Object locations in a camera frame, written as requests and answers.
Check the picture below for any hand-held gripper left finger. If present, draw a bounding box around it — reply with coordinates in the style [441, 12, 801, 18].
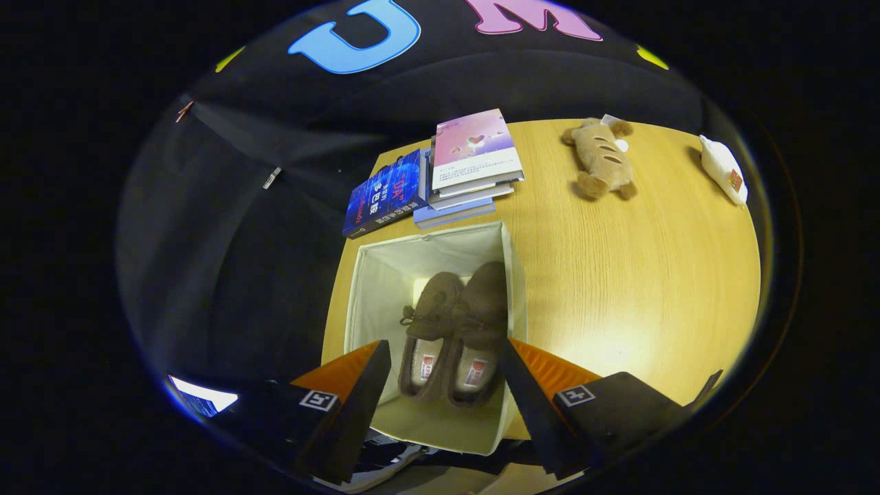
[206, 340, 393, 485]

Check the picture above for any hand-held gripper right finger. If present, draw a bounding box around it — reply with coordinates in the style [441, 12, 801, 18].
[498, 337, 724, 481]

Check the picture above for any brown fluffy shoe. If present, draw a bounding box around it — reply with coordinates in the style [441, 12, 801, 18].
[443, 261, 509, 410]
[397, 272, 465, 399]

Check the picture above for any cream fabric storage box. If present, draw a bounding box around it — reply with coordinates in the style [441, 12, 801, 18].
[344, 220, 529, 457]

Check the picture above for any open laptop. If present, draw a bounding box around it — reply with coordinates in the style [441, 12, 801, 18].
[168, 375, 239, 418]

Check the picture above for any light blue book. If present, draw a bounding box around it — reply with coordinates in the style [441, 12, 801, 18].
[412, 198, 496, 230]

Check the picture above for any grey book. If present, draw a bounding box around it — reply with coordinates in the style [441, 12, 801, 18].
[428, 180, 515, 211]

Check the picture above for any dark blue book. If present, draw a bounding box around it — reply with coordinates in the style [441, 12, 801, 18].
[342, 148, 428, 240]

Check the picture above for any brown bread plush toy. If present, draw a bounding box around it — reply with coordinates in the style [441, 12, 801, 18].
[560, 117, 638, 201]

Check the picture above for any pink cover book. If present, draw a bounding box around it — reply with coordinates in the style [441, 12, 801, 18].
[432, 109, 525, 191]

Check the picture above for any white plush toy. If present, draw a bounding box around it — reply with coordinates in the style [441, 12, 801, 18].
[699, 134, 749, 206]

